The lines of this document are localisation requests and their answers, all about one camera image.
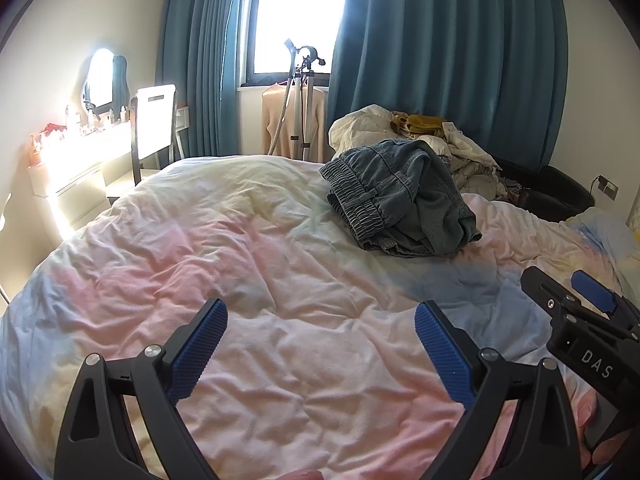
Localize pastel pink duvet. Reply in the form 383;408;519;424
1;156;639;479

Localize blue denim jeans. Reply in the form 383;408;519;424
320;140;482;258

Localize white vanity desk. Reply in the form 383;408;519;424
28;122;131;242

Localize wall power socket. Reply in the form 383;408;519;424
590;174;618;200

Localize beige hanging sweater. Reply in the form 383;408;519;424
260;84;330;162

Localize teal curtain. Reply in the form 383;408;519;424
328;0;568;170
155;0;245;157

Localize mustard yellow garment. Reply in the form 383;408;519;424
390;112;445;136

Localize silver tripod stand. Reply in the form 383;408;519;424
267;39;326;160

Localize black bedside armchair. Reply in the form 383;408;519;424
497;158;596;222

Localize teal curtain left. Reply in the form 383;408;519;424
155;0;245;157

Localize white chair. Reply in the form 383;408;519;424
130;84;184;185

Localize cream puffer jacket pile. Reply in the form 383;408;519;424
329;104;506;200

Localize person right hand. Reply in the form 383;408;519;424
576;389;631;469

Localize round vanity mirror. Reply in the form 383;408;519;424
81;48;130;117

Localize teal curtain right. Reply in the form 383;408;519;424
328;0;568;170

